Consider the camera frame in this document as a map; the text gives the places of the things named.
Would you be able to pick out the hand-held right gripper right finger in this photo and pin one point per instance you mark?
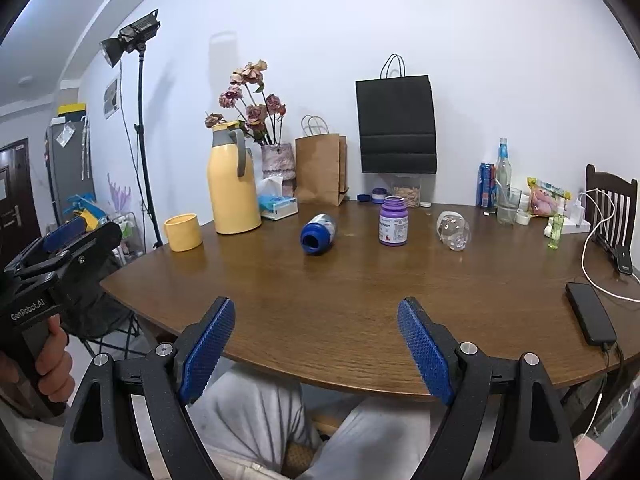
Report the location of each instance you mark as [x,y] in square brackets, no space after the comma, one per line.
[425,345]

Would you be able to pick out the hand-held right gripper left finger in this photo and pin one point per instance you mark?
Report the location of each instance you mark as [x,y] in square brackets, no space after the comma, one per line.
[210,345]

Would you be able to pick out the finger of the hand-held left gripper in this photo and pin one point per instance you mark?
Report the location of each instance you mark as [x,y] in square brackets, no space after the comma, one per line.
[92,260]
[65,234]

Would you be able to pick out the yellow cup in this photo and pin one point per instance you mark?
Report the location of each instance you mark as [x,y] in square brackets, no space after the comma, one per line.
[183,234]

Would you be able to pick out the clear glass cup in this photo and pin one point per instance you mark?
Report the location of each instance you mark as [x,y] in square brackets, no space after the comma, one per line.
[454,230]

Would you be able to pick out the person's left hand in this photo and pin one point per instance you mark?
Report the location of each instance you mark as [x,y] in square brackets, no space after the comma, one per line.
[55,365]

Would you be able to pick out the blue and yellow toy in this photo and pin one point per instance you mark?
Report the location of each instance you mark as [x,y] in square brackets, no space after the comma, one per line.
[87,215]

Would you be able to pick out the white trolley cart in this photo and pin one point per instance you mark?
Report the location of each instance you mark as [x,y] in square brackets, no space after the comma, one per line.
[127,240]

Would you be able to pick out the black folding chair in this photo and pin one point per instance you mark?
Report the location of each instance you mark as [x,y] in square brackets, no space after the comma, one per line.
[100,315]

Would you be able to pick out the dark wooden door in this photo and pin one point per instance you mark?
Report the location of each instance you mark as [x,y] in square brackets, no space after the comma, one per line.
[15,200]

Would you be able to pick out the grey refrigerator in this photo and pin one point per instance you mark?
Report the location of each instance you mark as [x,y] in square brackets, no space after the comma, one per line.
[67,170]

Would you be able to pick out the person's grey pants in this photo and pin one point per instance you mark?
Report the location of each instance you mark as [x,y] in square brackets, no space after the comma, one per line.
[250,425]

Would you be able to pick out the black studio light on stand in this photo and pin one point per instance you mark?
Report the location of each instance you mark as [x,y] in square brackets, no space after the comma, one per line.
[140,160]

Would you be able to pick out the purple bottle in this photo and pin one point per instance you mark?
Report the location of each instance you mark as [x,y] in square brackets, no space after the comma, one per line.
[393,225]

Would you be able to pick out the yellow box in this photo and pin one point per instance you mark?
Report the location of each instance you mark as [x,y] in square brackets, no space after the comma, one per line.
[72,110]

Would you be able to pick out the woven seat chair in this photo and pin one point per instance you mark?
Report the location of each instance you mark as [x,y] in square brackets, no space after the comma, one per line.
[305,455]

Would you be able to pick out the clear container of nuts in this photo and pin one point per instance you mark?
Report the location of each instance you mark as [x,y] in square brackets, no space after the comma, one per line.
[406,195]

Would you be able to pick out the blue-capped lying bottle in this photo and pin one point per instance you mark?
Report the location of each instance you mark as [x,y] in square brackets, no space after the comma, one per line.
[322,230]

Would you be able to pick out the blue tissue box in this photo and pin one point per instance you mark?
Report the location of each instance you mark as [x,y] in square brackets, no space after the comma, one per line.
[277,206]

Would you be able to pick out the yellow thermos jug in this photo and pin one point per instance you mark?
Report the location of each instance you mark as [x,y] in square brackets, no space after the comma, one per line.
[232,190]

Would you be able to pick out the small purple jar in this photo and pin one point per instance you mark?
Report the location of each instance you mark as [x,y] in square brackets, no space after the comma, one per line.
[378,195]

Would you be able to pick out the clear glass tumbler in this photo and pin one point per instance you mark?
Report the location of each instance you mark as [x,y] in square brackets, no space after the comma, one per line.
[508,210]

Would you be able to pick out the blue lid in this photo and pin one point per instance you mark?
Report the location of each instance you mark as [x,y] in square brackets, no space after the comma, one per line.
[363,198]

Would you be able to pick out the white round cap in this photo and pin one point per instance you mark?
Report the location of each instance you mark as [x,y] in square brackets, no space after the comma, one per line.
[523,218]

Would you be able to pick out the black phone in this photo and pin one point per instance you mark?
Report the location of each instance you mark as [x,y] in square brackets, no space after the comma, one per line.
[591,312]

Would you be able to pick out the blue drink can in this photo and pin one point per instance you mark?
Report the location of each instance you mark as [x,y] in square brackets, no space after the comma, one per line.
[485,185]

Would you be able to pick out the small green bottle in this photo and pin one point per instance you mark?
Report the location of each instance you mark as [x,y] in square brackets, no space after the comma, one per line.
[555,232]

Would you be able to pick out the pink snack bag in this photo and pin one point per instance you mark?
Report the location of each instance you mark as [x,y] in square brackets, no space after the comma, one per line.
[542,202]

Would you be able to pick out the tall glass bottle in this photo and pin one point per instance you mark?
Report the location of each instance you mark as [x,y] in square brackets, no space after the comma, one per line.
[503,175]

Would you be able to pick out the white power strip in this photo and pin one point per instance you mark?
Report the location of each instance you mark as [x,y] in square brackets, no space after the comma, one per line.
[575,227]

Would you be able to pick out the pink vase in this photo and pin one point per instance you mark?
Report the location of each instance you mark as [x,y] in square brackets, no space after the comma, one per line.
[277,162]

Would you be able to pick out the yellow green snack packet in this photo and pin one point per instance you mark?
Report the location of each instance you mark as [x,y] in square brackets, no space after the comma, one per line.
[550,187]

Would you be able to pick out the pink cloth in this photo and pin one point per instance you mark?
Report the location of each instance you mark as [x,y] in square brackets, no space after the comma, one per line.
[590,460]

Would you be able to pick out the brown paper bag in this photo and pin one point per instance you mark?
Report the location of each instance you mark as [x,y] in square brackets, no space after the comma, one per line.
[320,170]

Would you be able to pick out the white charger plug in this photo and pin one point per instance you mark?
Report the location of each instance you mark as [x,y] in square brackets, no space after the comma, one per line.
[578,210]

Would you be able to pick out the black clip device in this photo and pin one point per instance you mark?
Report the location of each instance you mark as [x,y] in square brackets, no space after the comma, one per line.
[622,260]

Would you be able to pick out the dried pink flowers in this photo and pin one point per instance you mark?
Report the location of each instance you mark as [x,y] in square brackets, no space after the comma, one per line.
[255,115]

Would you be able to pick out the black paper bag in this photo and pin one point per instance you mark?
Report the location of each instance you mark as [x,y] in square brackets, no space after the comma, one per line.
[397,125]

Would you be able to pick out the dark wooden chair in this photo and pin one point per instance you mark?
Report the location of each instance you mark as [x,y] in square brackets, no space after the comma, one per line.
[612,210]

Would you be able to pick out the wall poster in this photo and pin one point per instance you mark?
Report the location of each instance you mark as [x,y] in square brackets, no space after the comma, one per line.
[112,99]

